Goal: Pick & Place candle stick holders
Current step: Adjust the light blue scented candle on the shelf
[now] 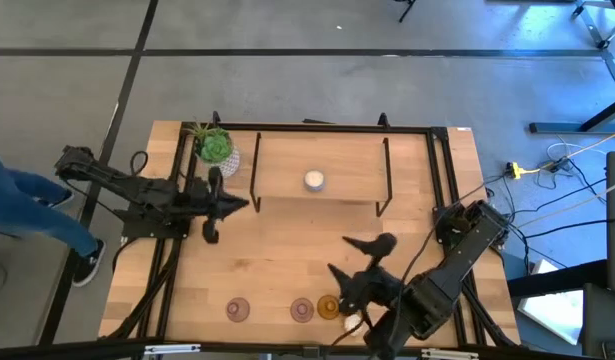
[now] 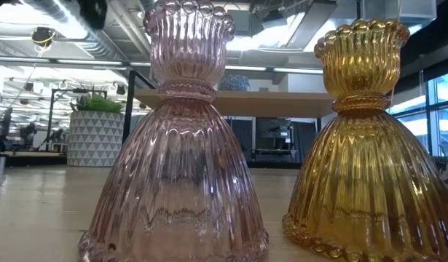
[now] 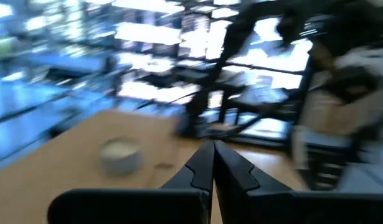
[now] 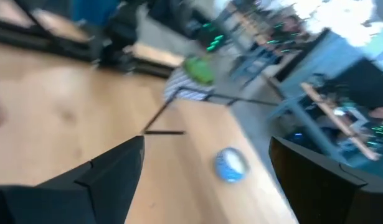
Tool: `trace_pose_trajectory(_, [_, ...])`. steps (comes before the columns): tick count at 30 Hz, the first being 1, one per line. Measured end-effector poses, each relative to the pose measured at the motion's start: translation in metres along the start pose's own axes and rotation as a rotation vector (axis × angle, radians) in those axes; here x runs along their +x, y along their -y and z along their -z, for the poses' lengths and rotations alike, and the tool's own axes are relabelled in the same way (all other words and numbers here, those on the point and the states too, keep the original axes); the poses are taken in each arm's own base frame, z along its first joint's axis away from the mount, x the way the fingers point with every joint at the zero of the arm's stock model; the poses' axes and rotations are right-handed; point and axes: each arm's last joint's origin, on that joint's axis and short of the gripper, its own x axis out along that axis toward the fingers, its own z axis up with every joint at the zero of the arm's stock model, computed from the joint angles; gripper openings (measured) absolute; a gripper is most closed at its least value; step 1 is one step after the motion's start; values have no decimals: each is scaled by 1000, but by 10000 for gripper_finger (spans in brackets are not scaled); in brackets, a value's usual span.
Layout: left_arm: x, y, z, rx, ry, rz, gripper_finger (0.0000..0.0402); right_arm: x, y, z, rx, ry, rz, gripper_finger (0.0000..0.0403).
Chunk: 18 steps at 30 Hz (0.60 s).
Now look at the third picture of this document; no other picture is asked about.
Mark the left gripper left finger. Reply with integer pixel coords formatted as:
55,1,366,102
47,141,215,224

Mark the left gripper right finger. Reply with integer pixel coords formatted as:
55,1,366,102
214,140,383,224

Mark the blue patterned candle tin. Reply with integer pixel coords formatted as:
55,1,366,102
99,138,144,177

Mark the black aluminium rig frame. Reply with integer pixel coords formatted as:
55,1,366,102
0,52,313,147

